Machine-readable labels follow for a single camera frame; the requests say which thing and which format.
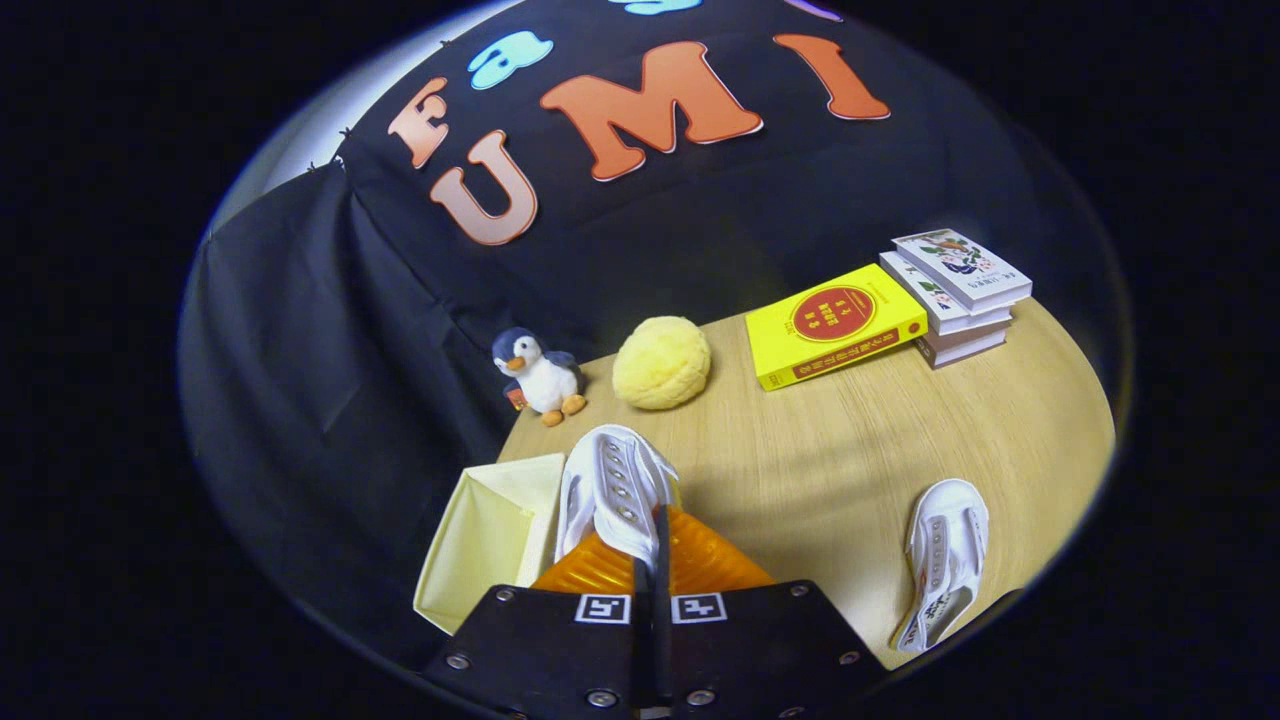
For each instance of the pale thick book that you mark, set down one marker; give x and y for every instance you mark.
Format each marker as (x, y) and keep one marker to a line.
(960, 345)

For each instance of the black backdrop cloth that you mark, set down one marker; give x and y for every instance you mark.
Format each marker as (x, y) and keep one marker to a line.
(330, 330)

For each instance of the cream fabric storage box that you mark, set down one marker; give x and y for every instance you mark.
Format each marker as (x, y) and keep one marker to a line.
(480, 540)

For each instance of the white book with plant print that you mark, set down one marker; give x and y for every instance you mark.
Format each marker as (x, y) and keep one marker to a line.
(925, 290)

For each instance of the yellow book with red circle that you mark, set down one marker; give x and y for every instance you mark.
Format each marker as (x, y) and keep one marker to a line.
(830, 320)

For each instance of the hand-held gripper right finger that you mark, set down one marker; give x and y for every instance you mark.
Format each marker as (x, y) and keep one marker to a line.
(662, 600)

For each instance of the yellow round plush cushion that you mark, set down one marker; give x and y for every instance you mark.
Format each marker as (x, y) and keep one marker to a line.
(660, 365)

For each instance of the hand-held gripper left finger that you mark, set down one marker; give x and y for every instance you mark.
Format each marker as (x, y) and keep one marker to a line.
(540, 650)

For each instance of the penguin plush toy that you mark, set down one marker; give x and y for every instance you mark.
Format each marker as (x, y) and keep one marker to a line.
(545, 380)

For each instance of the white canvas shoe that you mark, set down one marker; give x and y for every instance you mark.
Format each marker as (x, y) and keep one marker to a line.
(615, 480)
(945, 550)

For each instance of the white book with bird print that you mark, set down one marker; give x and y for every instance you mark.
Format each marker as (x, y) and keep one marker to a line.
(960, 262)

